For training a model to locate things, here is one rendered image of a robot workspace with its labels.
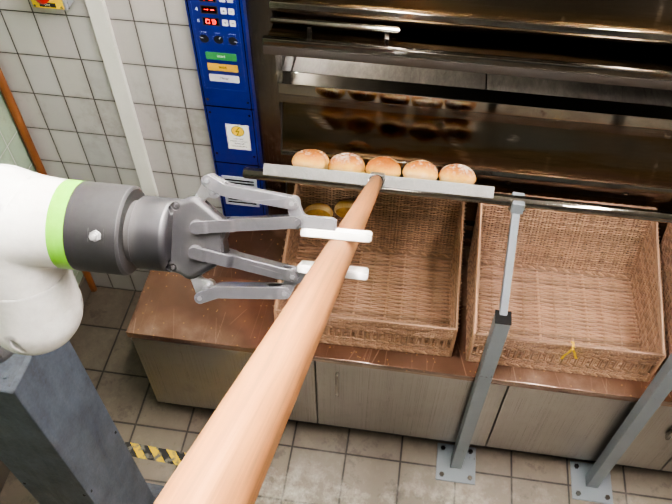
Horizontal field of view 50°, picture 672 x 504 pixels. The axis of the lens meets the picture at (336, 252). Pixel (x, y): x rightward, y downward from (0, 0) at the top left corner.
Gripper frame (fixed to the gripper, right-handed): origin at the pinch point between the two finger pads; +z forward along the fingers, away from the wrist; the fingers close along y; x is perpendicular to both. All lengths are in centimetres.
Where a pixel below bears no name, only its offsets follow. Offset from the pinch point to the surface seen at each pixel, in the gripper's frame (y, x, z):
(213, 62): -26, -137, -50
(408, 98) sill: -21, -144, 7
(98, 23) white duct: -34, -133, -82
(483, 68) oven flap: -29, -117, 25
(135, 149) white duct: 3, -165, -81
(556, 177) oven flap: -2, -154, 54
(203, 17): -37, -128, -50
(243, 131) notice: -7, -154, -43
